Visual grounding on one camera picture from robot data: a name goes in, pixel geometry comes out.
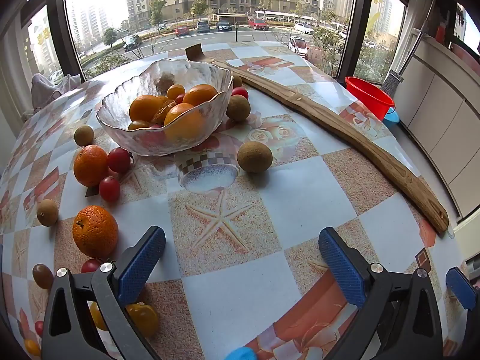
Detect red plastic basin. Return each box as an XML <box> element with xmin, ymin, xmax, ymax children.
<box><xmin>345</xmin><ymin>76</ymin><xmax>395</xmax><ymax>121</ymax></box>

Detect clear glass bowl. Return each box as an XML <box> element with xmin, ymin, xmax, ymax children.
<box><xmin>95</xmin><ymin>59</ymin><xmax>234</xmax><ymax>157</ymax></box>

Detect orange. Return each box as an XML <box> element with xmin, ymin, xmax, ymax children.
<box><xmin>128</xmin><ymin>95</ymin><xmax>169</xmax><ymax>122</ymax></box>
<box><xmin>163</xmin><ymin>103</ymin><xmax>207</xmax><ymax>143</ymax></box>

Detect orange mandarin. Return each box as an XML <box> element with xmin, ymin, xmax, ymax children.
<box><xmin>73</xmin><ymin>145</ymin><xmax>109</xmax><ymax>187</ymax></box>
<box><xmin>72</xmin><ymin>205</ymin><xmax>119</xmax><ymax>259</ymax></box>

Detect dark window frame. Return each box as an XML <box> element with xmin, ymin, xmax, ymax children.
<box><xmin>0</xmin><ymin>0</ymin><xmax>413</xmax><ymax>83</ymax></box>

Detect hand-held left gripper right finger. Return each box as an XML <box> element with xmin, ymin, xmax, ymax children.
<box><xmin>318</xmin><ymin>227</ymin><xmax>443</xmax><ymax>360</ymax></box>

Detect white cabinet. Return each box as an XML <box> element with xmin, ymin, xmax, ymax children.
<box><xmin>392</xmin><ymin>30</ymin><xmax>480</xmax><ymax>218</ymax></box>

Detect long-handled brush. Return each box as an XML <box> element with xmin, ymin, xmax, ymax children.
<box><xmin>380</xmin><ymin>0</ymin><xmax>439</xmax><ymax>96</ymax></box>

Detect white cloth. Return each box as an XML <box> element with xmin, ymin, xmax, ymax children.
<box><xmin>30</xmin><ymin>73</ymin><xmax>81</xmax><ymax>111</ymax></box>

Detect yellow cherry tomato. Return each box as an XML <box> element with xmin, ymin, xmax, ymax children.
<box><xmin>125</xmin><ymin>302</ymin><xmax>160</xmax><ymax>338</ymax></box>
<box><xmin>89</xmin><ymin>302</ymin><xmax>107</xmax><ymax>331</ymax></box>

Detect brown cherry tomato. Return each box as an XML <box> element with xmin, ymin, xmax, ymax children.
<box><xmin>32</xmin><ymin>263</ymin><xmax>54</xmax><ymax>290</ymax></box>

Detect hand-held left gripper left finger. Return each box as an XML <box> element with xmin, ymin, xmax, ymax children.
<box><xmin>40</xmin><ymin>226</ymin><xmax>166</xmax><ymax>360</ymax></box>

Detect blue rounded object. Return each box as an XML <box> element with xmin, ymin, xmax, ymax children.
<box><xmin>224</xmin><ymin>347</ymin><xmax>257</xmax><ymax>360</ymax></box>

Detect white parked van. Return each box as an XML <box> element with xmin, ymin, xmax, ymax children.
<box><xmin>289</xmin><ymin>36</ymin><xmax>310</xmax><ymax>60</ymax></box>

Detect long curved wooden strip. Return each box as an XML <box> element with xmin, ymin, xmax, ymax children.
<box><xmin>185</xmin><ymin>44</ymin><xmax>449</xmax><ymax>233</ymax></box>

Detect fruits in glass bowl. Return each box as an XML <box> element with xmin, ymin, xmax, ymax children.
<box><xmin>182</xmin><ymin>84</ymin><xmax>219</xmax><ymax>107</ymax></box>

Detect blue plastic basin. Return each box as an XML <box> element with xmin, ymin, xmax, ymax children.
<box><xmin>382</xmin><ymin>107</ymin><xmax>400</xmax><ymax>129</ymax></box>

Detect dry golden berry husk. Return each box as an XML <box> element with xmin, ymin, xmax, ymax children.
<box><xmin>151</xmin><ymin>99</ymin><xmax>177</xmax><ymax>124</ymax></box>

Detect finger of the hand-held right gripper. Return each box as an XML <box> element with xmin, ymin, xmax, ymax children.
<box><xmin>445</xmin><ymin>266</ymin><xmax>480</xmax><ymax>310</ymax></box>

